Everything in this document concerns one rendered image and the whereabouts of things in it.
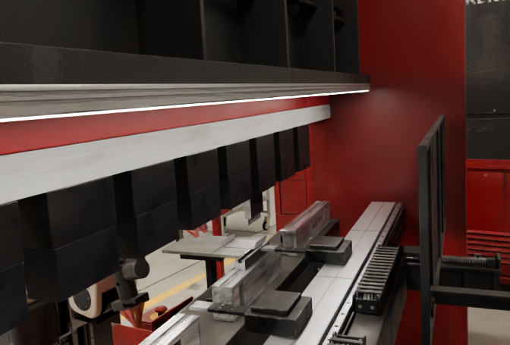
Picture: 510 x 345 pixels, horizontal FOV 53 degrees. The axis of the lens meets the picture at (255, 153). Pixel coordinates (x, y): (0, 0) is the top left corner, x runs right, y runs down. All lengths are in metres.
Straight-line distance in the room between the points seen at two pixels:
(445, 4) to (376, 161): 0.70
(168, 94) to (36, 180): 0.23
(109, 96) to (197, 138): 0.60
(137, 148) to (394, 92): 1.50
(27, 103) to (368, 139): 1.93
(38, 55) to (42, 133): 0.27
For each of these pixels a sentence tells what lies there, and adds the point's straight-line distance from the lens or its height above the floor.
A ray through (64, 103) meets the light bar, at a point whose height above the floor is 1.46.
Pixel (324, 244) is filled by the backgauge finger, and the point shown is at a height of 1.03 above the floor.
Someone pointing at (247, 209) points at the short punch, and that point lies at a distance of 1.51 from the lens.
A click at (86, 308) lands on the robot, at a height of 0.69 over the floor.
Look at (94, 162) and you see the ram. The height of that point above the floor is 1.37.
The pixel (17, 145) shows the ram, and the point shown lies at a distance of 0.75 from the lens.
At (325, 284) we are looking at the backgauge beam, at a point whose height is 0.98.
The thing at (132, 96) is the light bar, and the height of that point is 1.47.
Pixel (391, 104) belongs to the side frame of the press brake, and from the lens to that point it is 2.27.
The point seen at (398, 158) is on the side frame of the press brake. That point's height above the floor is 1.16.
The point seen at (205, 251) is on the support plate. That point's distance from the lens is 1.58.
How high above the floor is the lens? 1.46
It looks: 7 degrees down
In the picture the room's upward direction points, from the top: 3 degrees counter-clockwise
